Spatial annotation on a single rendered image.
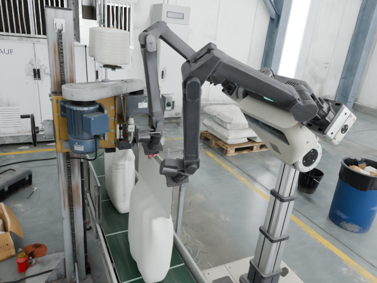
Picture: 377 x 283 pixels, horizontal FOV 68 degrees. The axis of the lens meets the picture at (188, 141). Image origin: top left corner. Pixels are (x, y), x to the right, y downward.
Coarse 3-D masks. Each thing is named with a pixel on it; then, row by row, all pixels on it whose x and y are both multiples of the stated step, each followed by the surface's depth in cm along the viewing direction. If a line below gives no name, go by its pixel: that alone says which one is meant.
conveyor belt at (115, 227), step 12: (96, 168) 276; (108, 204) 222; (108, 216) 208; (120, 216) 210; (108, 228) 196; (120, 228) 197; (108, 240) 185; (120, 240) 186; (108, 252) 187; (120, 252) 176; (120, 264) 167; (132, 264) 168; (180, 264) 171; (120, 276) 159; (132, 276) 160; (168, 276) 162; (180, 276) 163
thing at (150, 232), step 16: (144, 160) 160; (144, 176) 162; (160, 176) 138; (144, 192) 156; (160, 192) 140; (144, 208) 147; (160, 208) 140; (128, 224) 174; (144, 224) 144; (160, 224) 143; (128, 240) 179; (144, 240) 146; (160, 240) 144; (144, 256) 148; (160, 256) 147; (144, 272) 152; (160, 272) 152
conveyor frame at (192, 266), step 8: (136, 176) 261; (88, 208) 231; (96, 224) 193; (96, 240) 197; (176, 240) 187; (104, 248) 173; (176, 248) 188; (184, 248) 179; (104, 256) 181; (184, 256) 178; (104, 264) 178; (112, 264) 176; (192, 264) 168; (112, 272) 156; (192, 272) 169; (200, 272) 162; (112, 280) 162; (200, 280) 160
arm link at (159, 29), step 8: (160, 24) 119; (144, 32) 121; (152, 32) 118; (160, 32) 120; (168, 32) 123; (144, 40) 118; (168, 40) 124; (176, 40) 126; (176, 48) 127; (184, 48) 128; (184, 56) 130; (216, 80) 138
